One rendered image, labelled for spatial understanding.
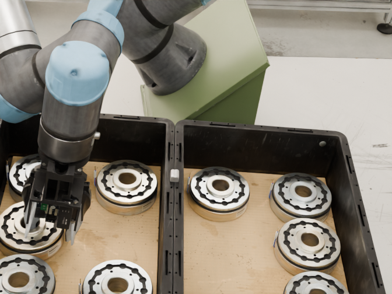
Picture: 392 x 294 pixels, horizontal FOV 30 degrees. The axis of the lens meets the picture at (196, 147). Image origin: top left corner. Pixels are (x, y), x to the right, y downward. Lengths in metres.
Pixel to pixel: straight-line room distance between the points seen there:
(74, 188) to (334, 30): 2.45
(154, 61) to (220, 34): 0.15
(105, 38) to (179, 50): 0.47
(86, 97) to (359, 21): 2.67
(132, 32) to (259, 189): 0.38
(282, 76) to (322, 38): 1.52
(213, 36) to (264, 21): 1.84
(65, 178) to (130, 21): 0.47
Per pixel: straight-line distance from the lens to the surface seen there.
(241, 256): 1.19
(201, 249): 1.19
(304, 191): 1.28
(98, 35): 1.00
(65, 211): 1.04
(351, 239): 1.19
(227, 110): 1.41
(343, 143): 1.28
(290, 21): 3.37
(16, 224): 1.16
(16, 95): 1.07
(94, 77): 0.90
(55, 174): 0.99
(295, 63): 1.85
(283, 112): 1.69
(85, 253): 1.17
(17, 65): 1.08
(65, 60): 0.91
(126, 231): 1.20
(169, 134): 1.22
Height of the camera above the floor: 1.73
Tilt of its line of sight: 42 degrees down
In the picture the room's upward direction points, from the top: 8 degrees clockwise
